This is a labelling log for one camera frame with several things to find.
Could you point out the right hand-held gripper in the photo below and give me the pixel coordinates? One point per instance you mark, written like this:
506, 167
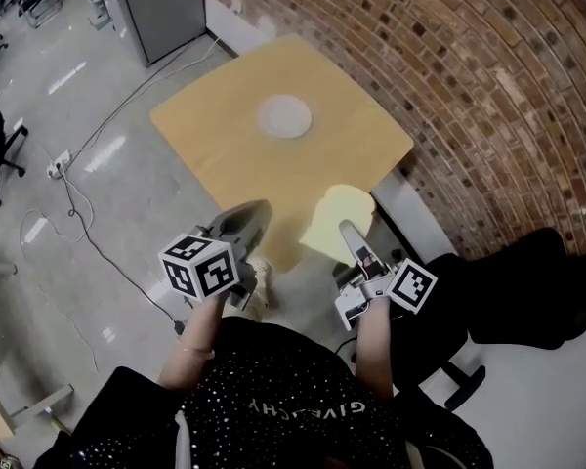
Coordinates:
412, 286

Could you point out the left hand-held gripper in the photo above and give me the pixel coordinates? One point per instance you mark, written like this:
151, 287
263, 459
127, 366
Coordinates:
197, 267

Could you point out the pale yellow bread slice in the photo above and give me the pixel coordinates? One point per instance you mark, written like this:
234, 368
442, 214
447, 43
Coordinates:
332, 218

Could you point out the white round plate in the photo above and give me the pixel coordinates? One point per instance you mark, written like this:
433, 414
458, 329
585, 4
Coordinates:
284, 116

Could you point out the person's right forearm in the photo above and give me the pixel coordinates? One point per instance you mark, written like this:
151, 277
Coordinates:
373, 354

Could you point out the person's left forearm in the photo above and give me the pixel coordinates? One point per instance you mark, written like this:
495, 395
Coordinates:
193, 340

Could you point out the square wooden table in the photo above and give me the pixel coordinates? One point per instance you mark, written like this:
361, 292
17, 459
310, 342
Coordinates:
410, 213

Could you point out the black power adapter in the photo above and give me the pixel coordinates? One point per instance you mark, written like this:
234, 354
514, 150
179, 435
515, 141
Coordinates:
178, 328

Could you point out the black padded office chair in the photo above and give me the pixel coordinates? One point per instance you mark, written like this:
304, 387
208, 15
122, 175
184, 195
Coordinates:
517, 291

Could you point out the person's black speckled shirt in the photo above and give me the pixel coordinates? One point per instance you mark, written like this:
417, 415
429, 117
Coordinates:
283, 398

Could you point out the white power strip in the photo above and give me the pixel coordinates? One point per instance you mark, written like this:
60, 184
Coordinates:
59, 164

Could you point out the grey metal cabinet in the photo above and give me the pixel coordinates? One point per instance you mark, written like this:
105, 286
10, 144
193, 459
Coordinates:
161, 12

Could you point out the desk with grey metal frame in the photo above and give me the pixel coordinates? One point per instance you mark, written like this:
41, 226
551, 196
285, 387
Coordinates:
39, 403

